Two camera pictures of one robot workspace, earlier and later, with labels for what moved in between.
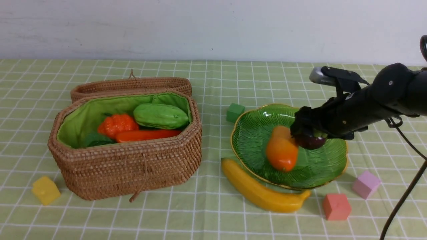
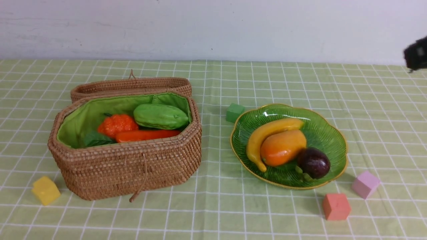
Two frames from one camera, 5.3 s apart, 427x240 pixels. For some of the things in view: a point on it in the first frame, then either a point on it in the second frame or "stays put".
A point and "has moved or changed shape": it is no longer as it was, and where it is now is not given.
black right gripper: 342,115 -> 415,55
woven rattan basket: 126,170 stays put
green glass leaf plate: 251,133 stays put
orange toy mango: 282,151 has moved or changed shape
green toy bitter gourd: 161,116 stays put
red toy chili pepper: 123,136 stays put
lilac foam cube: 366,184 stays put
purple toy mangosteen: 311,142 -> 313,162
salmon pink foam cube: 337,207 stays put
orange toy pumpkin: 112,124 stays put
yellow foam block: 45,190 stays put
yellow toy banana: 269,199 -> 254,141
